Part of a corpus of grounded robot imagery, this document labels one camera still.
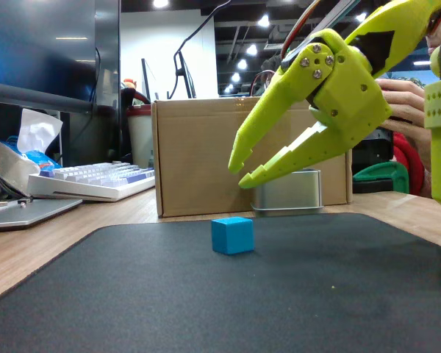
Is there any forearm in red sleeve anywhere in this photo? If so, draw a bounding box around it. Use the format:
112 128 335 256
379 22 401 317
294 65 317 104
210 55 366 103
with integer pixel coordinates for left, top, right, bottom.
392 132 433 199

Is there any red white black gripper cable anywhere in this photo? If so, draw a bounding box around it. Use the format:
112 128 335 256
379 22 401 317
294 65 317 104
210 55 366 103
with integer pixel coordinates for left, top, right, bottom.
279 0 357 73

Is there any green plastic part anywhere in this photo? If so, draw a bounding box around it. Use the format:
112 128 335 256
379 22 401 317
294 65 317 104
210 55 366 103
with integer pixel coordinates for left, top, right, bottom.
352 160 411 194

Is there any rectangular metal tin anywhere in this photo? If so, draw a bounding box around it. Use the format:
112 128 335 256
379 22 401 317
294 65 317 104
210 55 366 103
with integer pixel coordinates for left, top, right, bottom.
250 168 324 217

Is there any tissue pack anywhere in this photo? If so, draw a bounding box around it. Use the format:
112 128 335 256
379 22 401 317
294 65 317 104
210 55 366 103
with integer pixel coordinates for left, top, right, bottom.
0 108 64 196

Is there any black computer monitor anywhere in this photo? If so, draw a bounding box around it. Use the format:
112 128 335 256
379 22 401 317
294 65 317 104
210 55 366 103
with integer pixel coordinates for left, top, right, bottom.
0 0 97 114

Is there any blue cube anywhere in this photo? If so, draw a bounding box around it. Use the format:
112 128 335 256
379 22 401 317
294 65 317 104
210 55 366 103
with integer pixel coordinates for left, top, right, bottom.
210 216 255 256

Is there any silver laptop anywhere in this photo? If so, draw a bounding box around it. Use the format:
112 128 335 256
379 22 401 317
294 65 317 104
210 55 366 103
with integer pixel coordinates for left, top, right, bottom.
0 198 84 232

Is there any black box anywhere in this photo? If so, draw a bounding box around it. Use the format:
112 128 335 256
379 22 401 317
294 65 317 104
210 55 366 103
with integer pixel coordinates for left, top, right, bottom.
352 128 394 174

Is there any white mechanical keyboard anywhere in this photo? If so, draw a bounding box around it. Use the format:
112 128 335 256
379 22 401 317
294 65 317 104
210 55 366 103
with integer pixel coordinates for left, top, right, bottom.
26 160 156 203

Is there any black mouse mat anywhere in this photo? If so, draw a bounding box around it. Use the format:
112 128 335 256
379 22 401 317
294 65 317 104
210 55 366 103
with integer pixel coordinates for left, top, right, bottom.
0 212 441 353

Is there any person's hand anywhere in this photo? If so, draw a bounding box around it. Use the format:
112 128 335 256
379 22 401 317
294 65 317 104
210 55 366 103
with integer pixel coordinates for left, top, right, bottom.
376 77 433 155

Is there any brown cardboard box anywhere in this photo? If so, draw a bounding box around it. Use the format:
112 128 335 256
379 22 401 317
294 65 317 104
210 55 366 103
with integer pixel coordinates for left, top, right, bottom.
151 96 354 218

